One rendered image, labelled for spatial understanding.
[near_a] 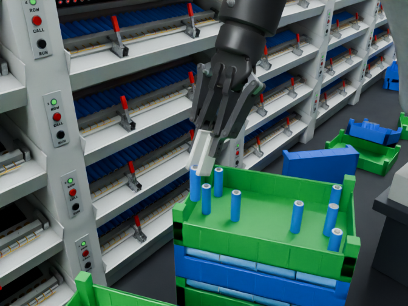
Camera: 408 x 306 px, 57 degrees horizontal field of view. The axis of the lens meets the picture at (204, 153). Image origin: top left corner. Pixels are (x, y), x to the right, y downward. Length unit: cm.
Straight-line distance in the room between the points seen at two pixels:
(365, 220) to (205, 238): 105
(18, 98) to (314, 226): 62
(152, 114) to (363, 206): 99
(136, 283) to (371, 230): 89
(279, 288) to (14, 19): 67
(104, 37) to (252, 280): 65
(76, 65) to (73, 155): 20
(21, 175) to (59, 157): 9
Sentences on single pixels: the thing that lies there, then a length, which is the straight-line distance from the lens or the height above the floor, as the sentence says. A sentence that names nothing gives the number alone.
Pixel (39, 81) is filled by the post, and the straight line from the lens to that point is 84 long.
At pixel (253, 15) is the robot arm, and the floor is 86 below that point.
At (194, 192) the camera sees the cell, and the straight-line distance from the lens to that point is 64.
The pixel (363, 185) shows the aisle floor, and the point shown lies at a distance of 183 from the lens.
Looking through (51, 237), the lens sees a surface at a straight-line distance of 102.
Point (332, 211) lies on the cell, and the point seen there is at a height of 54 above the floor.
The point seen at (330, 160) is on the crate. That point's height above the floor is 18.
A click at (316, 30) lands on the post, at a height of 59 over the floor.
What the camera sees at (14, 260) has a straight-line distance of 100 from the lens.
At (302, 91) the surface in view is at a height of 32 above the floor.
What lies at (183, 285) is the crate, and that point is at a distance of 76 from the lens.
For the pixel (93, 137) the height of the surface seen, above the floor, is 52.
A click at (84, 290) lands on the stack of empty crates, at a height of 46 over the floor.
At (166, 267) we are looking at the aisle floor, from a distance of 132.
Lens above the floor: 95
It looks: 29 degrees down
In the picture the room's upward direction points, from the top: straight up
